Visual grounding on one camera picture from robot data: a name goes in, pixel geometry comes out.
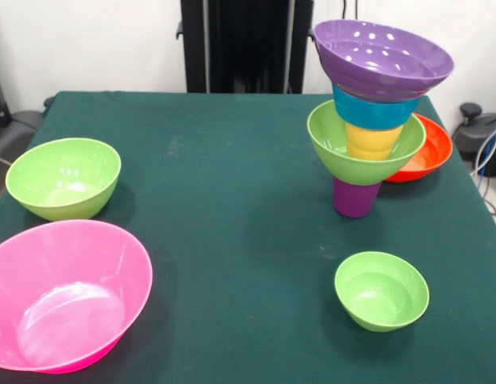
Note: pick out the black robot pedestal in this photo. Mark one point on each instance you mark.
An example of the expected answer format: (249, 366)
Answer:
(248, 40)

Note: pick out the yellow plastic cup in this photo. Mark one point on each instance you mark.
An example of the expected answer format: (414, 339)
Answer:
(372, 144)

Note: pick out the large pink plastic bowl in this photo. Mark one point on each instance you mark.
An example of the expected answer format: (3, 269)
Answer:
(72, 296)

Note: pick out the purple plastic cup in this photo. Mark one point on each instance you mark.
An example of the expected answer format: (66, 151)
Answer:
(354, 200)

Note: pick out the small green plastic bowl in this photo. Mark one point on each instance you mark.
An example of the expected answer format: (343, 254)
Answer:
(380, 296)

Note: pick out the purple plastic bowl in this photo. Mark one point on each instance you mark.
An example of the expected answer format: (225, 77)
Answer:
(384, 68)

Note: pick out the dark green tablecloth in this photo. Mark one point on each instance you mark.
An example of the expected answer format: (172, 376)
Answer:
(248, 192)

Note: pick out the blue plastic bowl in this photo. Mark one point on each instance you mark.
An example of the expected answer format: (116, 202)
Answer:
(372, 114)

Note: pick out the black chair base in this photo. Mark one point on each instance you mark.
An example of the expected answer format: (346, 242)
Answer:
(16, 132)
(472, 128)

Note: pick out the orange-red plastic bowl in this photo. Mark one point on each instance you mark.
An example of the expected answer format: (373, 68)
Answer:
(432, 156)

